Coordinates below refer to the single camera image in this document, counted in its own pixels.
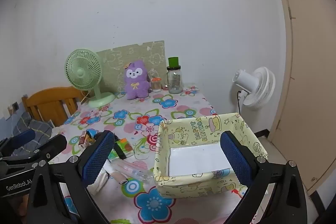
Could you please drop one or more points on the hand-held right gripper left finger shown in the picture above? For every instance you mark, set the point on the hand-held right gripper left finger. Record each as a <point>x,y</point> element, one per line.
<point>97,158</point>

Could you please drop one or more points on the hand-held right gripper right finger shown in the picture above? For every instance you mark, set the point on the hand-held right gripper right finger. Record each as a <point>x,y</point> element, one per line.
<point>233,158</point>

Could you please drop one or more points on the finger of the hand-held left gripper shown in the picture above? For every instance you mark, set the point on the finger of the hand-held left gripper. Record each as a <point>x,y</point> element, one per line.
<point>21,138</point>
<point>52,145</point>

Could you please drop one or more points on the green tissue packet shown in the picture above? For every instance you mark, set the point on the green tissue packet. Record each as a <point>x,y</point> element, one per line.
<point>127,146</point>

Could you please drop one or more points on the yellow printed fabric storage box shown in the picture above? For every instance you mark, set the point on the yellow printed fabric storage box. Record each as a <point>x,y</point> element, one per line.
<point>197,132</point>

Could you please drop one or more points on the grey plaid bedding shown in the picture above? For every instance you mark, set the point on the grey plaid bedding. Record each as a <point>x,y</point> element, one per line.
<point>39,127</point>

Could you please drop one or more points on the red and white small packet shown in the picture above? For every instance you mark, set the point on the red and white small packet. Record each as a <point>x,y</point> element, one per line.
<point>85,138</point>

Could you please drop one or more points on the white cloth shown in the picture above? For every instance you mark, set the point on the white cloth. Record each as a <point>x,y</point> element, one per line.
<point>98,182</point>

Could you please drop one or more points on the black rectangular object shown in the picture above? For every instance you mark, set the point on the black rectangular object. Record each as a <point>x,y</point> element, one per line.
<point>121,150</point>

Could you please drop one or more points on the clear plastic bag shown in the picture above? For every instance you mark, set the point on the clear plastic bag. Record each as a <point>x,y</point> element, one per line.
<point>131,169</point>

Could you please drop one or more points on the white fan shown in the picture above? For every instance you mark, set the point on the white fan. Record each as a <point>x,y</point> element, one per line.
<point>260,87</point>

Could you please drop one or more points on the green desk fan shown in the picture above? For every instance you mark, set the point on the green desk fan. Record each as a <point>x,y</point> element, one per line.
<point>80,72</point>

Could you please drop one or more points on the purple plush toy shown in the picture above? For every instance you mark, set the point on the purple plush toy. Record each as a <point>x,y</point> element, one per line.
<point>135,87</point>

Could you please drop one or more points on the floral tablecloth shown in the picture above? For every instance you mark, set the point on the floral tablecloth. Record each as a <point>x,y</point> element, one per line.
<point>162,108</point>

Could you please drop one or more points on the small clear glass cup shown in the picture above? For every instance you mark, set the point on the small clear glass cup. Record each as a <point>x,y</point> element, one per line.
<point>156,85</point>

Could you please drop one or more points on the green printed foam board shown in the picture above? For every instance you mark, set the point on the green printed foam board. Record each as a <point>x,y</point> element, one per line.
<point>118,56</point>

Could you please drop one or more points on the beige wooden door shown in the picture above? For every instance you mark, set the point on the beige wooden door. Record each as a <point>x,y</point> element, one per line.
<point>309,82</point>

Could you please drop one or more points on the green plastic cup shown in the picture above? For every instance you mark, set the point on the green plastic cup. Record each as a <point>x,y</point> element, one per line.
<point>173,61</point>

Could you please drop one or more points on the wall socket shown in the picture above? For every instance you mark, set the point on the wall socket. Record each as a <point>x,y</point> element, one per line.
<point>15,107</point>

